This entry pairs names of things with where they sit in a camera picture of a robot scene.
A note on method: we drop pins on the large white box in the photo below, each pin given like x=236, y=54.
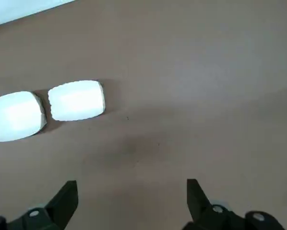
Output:
x=14, y=117

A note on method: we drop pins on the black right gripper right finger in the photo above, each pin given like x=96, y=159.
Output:
x=213, y=219

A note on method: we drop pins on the white desk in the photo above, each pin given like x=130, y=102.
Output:
x=14, y=9

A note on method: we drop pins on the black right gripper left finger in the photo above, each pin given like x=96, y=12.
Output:
x=42, y=218

